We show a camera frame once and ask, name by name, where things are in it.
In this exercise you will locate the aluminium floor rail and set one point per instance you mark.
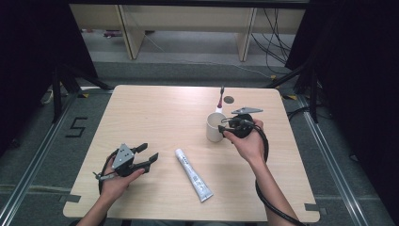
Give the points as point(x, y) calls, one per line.
point(332, 169)
point(34, 160)

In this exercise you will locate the person's right hand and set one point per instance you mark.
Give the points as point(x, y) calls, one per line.
point(251, 147)

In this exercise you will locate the white toothpaste tube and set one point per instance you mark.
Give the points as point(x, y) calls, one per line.
point(193, 174)

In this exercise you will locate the pink object under desk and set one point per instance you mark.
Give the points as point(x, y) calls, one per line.
point(112, 33)

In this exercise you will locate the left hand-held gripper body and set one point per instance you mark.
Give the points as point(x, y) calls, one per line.
point(123, 157)

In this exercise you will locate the grey tape strip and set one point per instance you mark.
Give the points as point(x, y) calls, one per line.
point(313, 207)
point(70, 198)

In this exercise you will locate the person's left hand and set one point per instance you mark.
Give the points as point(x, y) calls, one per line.
point(116, 186)

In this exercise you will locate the light wooden desk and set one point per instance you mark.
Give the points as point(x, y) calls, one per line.
point(188, 17)

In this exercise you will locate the dark curtain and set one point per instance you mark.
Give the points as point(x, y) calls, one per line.
point(360, 78)
point(31, 62)

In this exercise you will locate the white cup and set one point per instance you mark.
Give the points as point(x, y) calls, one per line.
point(213, 132)

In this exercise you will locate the yellow black floor tape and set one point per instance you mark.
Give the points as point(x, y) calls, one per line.
point(290, 97)
point(83, 95)

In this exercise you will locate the dark round table grommet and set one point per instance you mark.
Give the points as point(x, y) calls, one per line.
point(229, 100)

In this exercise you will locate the pink toothbrush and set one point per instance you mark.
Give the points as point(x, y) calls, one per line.
point(220, 100)

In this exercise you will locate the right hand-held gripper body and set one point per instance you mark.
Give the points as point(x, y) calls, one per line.
point(243, 127)

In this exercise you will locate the black metal stand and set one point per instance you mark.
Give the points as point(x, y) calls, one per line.
point(57, 94)
point(313, 94)

